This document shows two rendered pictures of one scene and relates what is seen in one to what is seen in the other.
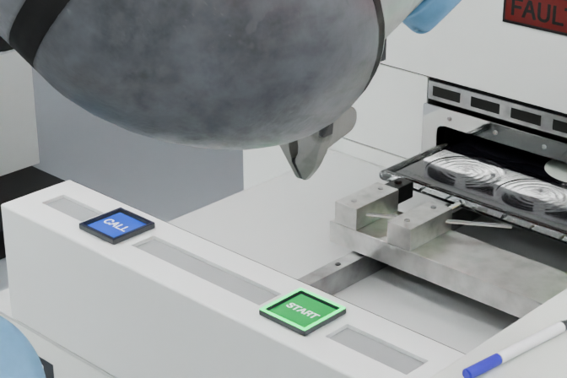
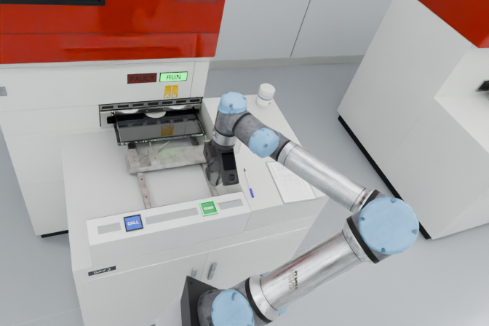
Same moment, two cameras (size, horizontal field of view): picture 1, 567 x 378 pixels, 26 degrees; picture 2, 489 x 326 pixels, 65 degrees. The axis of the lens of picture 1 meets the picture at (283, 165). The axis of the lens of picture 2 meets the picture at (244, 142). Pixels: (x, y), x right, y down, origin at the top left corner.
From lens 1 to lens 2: 1.20 m
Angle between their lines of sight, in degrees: 65
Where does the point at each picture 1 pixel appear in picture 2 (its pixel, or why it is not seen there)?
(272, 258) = (113, 188)
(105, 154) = not seen: outside the picture
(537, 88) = (140, 97)
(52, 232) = (121, 239)
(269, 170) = (25, 150)
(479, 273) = (180, 160)
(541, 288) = (195, 155)
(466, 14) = (112, 84)
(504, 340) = (242, 183)
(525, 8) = (135, 78)
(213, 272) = (173, 214)
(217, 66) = not seen: hidden behind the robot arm
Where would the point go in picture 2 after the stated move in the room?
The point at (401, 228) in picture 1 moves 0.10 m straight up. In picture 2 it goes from (156, 161) to (158, 144)
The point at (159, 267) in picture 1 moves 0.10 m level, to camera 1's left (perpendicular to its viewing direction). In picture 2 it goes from (164, 224) to (146, 247)
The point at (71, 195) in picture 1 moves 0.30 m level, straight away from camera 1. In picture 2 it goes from (99, 224) to (12, 193)
